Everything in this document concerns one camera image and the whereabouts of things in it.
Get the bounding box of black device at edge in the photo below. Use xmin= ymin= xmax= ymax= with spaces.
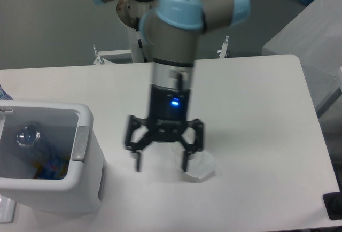
xmin=323 ymin=192 xmax=341 ymax=220

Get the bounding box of clear plastic water bottle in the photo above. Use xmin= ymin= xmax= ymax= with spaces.
xmin=15 ymin=124 xmax=60 ymax=169

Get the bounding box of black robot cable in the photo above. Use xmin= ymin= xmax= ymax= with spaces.
xmin=135 ymin=17 xmax=149 ymax=63

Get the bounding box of blue yellow snack package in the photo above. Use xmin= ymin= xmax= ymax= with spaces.
xmin=33 ymin=157 xmax=69 ymax=180

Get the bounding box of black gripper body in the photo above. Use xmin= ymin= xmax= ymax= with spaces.
xmin=145 ymin=84 xmax=191 ymax=144

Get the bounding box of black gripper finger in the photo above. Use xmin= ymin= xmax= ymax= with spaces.
xmin=124 ymin=115 xmax=157 ymax=172
xmin=179 ymin=119 xmax=205 ymax=172

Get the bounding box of clear plastic wrapper bag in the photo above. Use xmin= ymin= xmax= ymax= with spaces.
xmin=169 ymin=142 xmax=217 ymax=183

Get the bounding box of white plastic trash can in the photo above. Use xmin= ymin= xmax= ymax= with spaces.
xmin=1 ymin=100 xmax=106 ymax=213

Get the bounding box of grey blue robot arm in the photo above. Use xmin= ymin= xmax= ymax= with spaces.
xmin=93 ymin=0 xmax=251 ymax=171

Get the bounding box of clear plastic sheet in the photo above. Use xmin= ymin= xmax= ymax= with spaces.
xmin=1 ymin=195 xmax=16 ymax=224

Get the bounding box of grey covered side table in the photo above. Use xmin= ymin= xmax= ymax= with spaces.
xmin=262 ymin=0 xmax=341 ymax=111

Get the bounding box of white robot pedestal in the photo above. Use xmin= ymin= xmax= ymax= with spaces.
xmin=116 ymin=0 xmax=158 ymax=63

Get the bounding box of white pedestal base frame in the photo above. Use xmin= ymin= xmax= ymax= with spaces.
xmin=93 ymin=36 xmax=230 ymax=65

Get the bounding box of blue patterned package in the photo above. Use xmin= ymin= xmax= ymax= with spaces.
xmin=0 ymin=86 xmax=13 ymax=100

